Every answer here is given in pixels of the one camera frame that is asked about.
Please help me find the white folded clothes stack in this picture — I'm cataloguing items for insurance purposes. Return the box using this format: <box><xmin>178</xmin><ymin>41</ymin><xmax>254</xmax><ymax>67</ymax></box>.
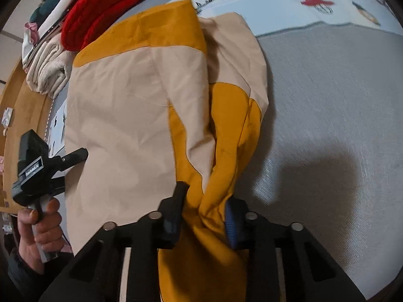
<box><xmin>22</xmin><ymin>0</ymin><xmax>78</xmax><ymax>72</ymax></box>

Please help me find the cream folded blanket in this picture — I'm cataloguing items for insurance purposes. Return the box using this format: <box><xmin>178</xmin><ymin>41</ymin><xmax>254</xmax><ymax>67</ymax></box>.
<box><xmin>26</xmin><ymin>33</ymin><xmax>77</xmax><ymax>100</ymax></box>

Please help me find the blue shark plush toy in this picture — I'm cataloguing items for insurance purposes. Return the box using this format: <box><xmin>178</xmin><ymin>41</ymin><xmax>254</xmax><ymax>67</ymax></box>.
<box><xmin>29</xmin><ymin>0</ymin><xmax>60</xmax><ymax>26</ymax></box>

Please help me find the wooden bed frame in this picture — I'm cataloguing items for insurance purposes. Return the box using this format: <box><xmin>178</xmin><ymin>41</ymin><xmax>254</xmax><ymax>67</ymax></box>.
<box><xmin>1</xmin><ymin>61</ymin><xmax>53</xmax><ymax>214</ymax></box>

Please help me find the left forearm dark sleeve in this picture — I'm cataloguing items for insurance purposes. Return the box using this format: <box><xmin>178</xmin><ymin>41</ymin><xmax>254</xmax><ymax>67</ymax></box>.
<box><xmin>8</xmin><ymin>248</ymin><xmax>73</xmax><ymax>301</ymax></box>

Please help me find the grey printed bed sheet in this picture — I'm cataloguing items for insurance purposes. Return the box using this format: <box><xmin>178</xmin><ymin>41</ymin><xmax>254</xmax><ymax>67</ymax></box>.
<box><xmin>44</xmin><ymin>0</ymin><xmax>403</xmax><ymax>301</ymax></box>

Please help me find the beige and mustard coat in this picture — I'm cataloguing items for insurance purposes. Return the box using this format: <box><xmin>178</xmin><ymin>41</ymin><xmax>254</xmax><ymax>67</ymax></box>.
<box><xmin>65</xmin><ymin>1</ymin><xmax>268</xmax><ymax>301</ymax></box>

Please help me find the person's left hand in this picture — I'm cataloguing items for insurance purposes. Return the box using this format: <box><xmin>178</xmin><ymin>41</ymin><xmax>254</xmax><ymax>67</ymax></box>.
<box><xmin>18</xmin><ymin>198</ymin><xmax>65</xmax><ymax>274</ymax></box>

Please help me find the red folded blanket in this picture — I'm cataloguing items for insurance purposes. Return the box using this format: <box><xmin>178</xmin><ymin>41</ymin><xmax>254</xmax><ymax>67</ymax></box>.
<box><xmin>61</xmin><ymin>0</ymin><xmax>143</xmax><ymax>52</ymax></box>

